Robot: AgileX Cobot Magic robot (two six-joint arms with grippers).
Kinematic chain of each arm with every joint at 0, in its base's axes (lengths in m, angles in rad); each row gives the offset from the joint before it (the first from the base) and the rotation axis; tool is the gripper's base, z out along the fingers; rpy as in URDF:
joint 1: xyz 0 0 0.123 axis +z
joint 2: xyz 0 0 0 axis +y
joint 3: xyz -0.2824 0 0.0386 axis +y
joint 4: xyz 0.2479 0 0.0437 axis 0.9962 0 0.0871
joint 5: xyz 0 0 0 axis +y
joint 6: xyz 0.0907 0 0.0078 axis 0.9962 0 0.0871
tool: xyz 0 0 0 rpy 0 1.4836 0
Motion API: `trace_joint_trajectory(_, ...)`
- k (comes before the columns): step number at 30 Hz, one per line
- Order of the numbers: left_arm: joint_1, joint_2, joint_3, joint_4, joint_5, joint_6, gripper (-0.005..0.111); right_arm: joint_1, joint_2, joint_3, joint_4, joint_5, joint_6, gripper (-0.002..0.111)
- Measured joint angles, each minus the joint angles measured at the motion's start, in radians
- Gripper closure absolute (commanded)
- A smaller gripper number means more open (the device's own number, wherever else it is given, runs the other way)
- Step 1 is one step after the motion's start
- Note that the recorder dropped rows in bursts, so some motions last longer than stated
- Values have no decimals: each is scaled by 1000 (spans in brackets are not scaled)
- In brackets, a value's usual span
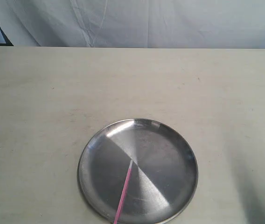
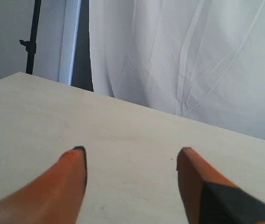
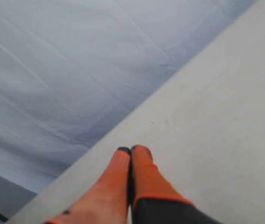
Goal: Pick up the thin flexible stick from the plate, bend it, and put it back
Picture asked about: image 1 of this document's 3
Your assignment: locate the thin pink stick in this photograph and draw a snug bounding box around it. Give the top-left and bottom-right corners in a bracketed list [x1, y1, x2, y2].
[113, 160, 133, 224]

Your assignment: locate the round stainless steel plate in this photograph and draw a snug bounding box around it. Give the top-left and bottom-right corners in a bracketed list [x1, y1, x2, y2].
[77, 118, 198, 224]

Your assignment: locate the white backdrop curtain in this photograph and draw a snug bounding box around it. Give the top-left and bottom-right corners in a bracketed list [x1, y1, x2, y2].
[0, 0, 265, 49]

